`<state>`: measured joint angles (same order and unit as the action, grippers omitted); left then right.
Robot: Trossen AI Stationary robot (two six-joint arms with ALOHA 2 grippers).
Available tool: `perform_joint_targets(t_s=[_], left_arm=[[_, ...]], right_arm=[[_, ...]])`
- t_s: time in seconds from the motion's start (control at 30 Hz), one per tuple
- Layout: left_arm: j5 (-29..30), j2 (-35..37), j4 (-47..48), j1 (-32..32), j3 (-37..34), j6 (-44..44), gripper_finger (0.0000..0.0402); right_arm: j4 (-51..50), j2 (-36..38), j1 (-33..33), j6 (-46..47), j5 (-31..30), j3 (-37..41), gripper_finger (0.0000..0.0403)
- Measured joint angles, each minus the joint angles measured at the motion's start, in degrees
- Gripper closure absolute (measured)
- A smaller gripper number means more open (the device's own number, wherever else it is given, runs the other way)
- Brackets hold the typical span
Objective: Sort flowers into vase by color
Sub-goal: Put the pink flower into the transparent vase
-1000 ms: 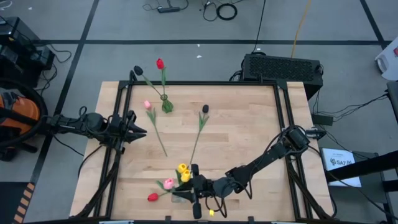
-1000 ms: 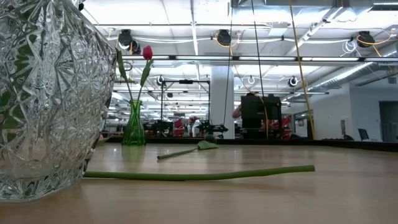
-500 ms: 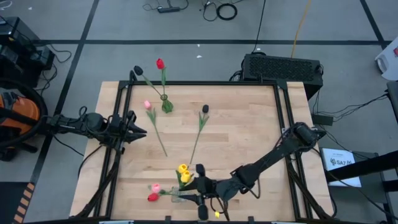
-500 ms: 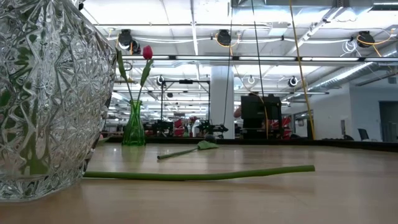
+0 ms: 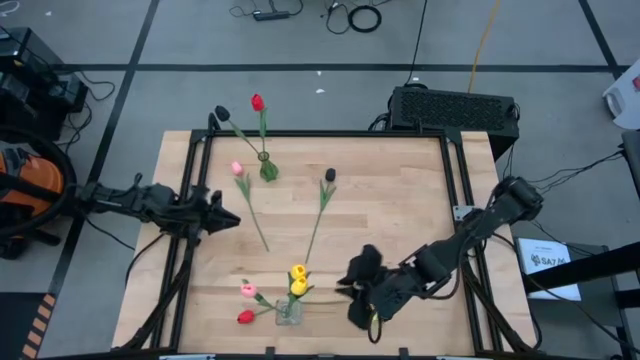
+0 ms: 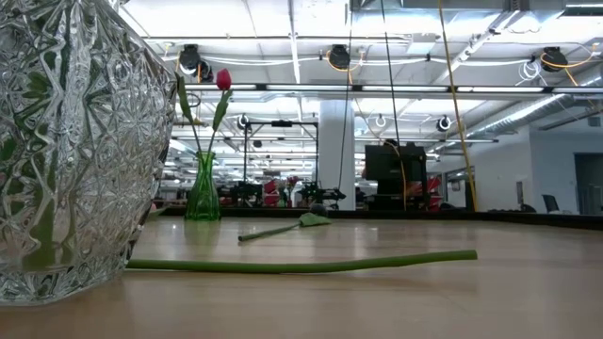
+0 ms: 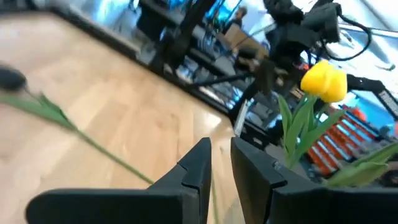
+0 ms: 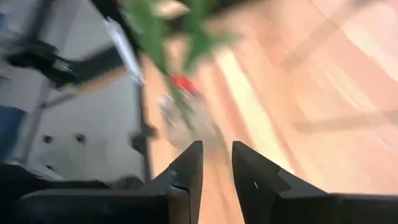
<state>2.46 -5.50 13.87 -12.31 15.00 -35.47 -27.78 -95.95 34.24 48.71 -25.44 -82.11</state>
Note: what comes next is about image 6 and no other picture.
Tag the black office chair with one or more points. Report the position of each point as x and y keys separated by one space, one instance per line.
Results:
x=550 y=202

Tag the pink artificial tulip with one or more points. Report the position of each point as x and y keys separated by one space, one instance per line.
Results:
x=160 y=213

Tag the green glass vase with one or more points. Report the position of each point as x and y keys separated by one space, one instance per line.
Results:
x=202 y=198

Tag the white LED light bar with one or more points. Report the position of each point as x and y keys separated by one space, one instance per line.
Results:
x=400 y=88

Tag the clear cut-glass vase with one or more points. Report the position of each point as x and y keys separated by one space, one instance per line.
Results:
x=85 y=155

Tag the black metal gantry frame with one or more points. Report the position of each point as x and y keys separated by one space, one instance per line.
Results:
x=281 y=123

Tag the black aluminium table frame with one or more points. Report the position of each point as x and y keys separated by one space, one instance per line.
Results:
x=471 y=215

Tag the long green stem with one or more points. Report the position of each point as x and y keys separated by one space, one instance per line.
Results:
x=301 y=268

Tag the white building pillar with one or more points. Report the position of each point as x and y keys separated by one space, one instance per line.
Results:
x=337 y=155

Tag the silver ventilation duct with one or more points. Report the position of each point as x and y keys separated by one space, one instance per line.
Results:
x=527 y=113

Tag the grey door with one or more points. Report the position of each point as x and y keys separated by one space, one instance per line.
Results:
x=589 y=183

